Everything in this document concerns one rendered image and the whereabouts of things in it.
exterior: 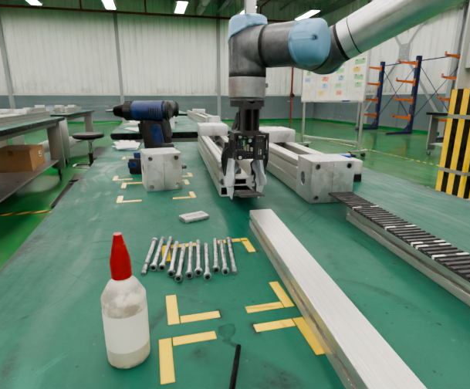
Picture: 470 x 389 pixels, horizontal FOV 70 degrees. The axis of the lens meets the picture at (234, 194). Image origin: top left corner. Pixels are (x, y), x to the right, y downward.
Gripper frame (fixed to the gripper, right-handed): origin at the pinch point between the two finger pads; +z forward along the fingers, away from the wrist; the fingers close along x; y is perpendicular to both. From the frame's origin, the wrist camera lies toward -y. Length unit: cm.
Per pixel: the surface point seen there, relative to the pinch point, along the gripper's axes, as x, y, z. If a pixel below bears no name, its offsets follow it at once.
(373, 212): 18.5, 21.5, -1.3
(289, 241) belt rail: 0.6, 29.8, -0.8
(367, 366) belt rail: -1, 53, -1
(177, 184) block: -14.8, -14.8, 1.1
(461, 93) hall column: 259, -228, -27
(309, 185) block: 14.0, 3.2, -1.7
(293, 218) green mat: 7.4, 12.6, 2.2
